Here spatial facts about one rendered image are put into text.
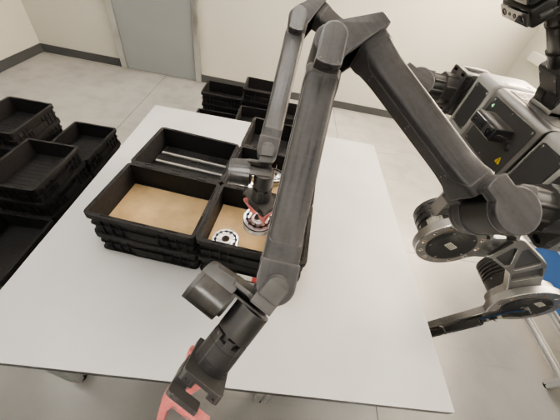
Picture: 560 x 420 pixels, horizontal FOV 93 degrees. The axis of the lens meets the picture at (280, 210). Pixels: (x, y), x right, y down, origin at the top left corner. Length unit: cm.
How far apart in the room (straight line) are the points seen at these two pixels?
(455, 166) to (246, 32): 362
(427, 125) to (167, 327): 97
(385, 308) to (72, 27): 469
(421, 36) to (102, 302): 403
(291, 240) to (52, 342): 95
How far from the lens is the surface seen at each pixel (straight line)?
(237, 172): 73
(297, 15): 89
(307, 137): 43
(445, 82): 97
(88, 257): 130
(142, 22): 431
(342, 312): 117
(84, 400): 185
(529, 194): 56
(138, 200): 126
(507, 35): 459
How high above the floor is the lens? 171
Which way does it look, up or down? 47 degrees down
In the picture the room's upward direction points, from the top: 14 degrees clockwise
